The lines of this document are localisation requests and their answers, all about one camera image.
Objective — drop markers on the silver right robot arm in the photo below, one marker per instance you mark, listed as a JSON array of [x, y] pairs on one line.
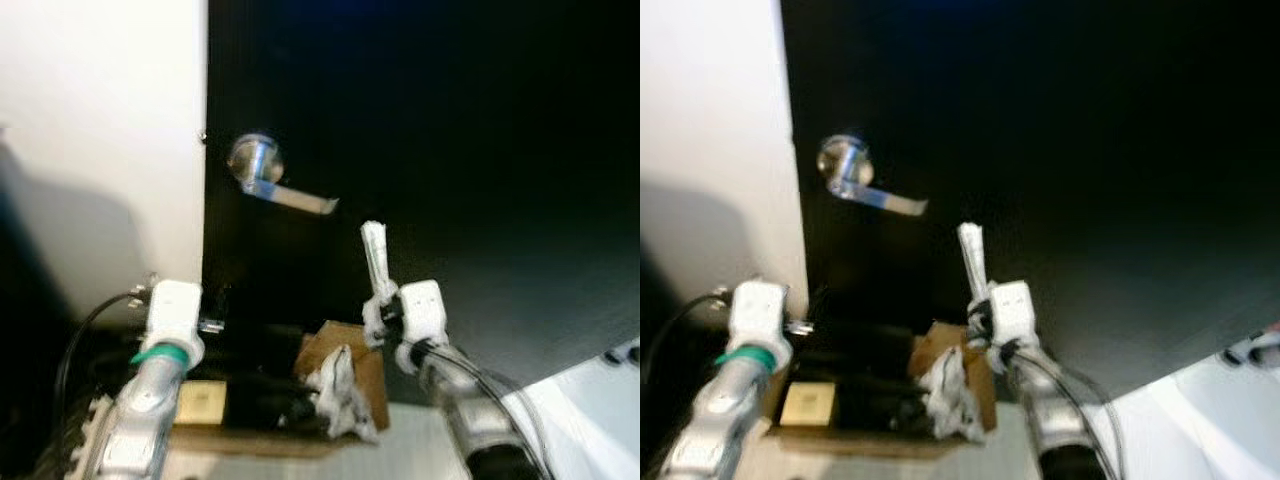
[[480, 420], [1050, 420]]

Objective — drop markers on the brown cardboard box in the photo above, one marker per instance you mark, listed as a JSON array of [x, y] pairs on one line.
[[935, 350], [325, 350]]

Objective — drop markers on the tan square block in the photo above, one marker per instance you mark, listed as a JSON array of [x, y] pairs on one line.
[[806, 405], [200, 405]]

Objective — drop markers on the white slipper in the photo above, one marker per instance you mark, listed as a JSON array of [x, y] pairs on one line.
[[625, 353], [1250, 350]]

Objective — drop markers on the black door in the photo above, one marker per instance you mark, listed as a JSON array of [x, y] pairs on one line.
[[1080, 120], [450, 120]]

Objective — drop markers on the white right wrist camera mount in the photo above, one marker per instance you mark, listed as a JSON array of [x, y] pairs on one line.
[[422, 310], [1012, 310]]

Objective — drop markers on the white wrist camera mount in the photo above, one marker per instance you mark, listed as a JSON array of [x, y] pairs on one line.
[[175, 310], [422, 310], [760, 310], [1012, 310]]

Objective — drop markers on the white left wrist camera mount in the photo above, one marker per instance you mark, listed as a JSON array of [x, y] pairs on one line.
[[760, 310], [175, 310]]

